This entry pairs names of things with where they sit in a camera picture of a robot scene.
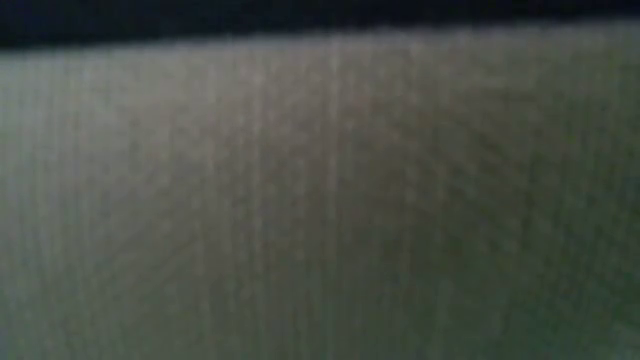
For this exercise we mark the navy fabric storage box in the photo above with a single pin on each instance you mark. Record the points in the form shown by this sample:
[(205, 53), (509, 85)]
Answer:
[(320, 200)]

